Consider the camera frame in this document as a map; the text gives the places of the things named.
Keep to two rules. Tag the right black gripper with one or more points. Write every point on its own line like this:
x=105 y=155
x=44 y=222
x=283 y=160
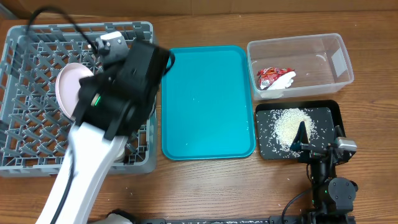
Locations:
x=311 y=152

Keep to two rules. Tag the white rice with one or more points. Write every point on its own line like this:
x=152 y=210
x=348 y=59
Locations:
x=276 y=130

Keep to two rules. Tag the white napkin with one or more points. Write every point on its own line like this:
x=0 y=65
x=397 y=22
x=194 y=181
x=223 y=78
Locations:
x=283 y=81

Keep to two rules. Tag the red snack wrapper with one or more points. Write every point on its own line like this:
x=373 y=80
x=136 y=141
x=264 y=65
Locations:
x=267 y=76

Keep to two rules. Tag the white paper cup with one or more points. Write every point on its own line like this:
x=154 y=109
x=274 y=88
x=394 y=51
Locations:
x=120 y=156

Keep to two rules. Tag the large white plate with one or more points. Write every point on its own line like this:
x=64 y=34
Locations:
x=67 y=86

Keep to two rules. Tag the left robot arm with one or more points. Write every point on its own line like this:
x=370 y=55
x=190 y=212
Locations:
x=111 y=106

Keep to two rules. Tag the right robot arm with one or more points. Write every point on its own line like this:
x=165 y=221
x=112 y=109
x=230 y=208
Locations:
x=332 y=196

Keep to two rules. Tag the black plastic tray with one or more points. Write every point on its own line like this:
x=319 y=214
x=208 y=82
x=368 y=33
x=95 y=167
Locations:
x=332 y=105

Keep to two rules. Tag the clear plastic bin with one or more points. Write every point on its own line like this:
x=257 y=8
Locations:
x=321 y=64

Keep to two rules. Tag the teal serving tray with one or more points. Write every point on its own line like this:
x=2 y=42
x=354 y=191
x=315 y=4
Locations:
x=206 y=105

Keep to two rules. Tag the grey plastic dish rack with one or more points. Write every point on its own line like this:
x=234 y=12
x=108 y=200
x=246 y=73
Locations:
x=33 y=128

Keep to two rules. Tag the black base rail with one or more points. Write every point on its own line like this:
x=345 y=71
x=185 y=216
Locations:
x=268 y=220

